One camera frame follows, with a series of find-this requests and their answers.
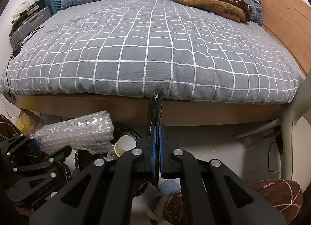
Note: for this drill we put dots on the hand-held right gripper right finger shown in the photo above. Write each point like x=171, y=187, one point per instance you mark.
x=162, y=152

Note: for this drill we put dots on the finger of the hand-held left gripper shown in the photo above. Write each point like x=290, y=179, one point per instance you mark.
x=60, y=153
x=37, y=143

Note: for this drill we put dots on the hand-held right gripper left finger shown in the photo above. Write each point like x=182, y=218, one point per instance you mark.
x=155, y=152

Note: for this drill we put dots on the clear bubble wrap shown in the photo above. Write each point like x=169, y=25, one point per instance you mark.
x=77, y=130

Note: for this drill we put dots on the yellow paper cup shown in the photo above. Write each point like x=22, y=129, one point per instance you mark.
x=125, y=143

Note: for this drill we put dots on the trash bin with black bag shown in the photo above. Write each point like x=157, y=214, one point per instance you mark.
x=126, y=130

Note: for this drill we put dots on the black packet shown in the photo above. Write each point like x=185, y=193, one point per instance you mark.
x=154, y=113

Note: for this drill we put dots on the yellow plastic bag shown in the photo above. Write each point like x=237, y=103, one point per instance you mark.
x=25, y=123

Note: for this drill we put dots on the fuzzy blue slipper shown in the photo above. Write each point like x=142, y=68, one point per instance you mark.
x=168, y=186

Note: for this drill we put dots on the black charger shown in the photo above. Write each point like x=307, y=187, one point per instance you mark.
x=16, y=50

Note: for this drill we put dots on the grey checked quilt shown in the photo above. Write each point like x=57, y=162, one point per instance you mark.
x=158, y=52

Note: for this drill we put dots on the grey tool case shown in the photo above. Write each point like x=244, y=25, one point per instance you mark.
x=31, y=23

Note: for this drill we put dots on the white furniture panel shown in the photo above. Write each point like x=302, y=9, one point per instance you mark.
x=296, y=142

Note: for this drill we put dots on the teal plastic case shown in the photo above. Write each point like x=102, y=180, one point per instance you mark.
x=53, y=1

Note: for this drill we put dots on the wooden bed frame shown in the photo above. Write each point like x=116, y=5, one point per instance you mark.
x=97, y=111

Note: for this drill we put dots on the grey metal bed bracket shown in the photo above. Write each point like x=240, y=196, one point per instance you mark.
x=257, y=129

